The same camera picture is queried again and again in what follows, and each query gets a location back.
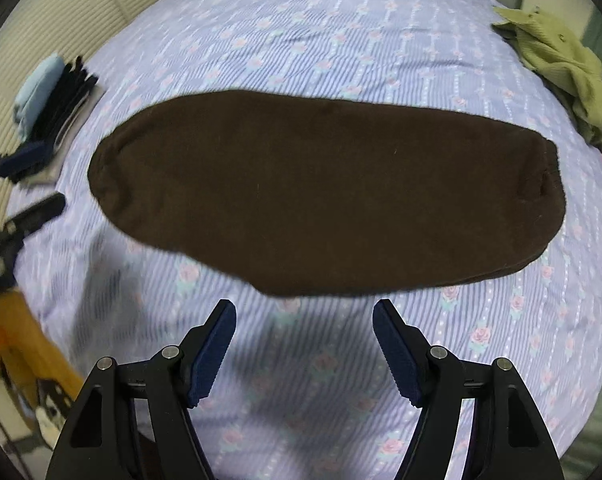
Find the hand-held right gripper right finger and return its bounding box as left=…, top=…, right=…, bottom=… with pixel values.
left=372, top=298, right=565, bottom=480

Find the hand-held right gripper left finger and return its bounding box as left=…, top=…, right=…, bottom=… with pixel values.
left=45, top=298, right=238, bottom=480

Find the dark brown sock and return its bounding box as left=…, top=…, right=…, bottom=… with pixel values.
left=89, top=89, right=567, bottom=297

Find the stack of folded clothes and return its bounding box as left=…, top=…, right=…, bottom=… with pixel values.
left=12, top=53, right=106, bottom=189

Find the orange cloth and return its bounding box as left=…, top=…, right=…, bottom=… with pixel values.
left=0, top=287, right=84, bottom=406

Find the floral striped bed sheet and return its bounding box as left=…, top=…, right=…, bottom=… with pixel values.
left=7, top=0, right=602, bottom=468

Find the olive green garment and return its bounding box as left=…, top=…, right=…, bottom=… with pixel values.
left=490, top=6, right=602, bottom=146

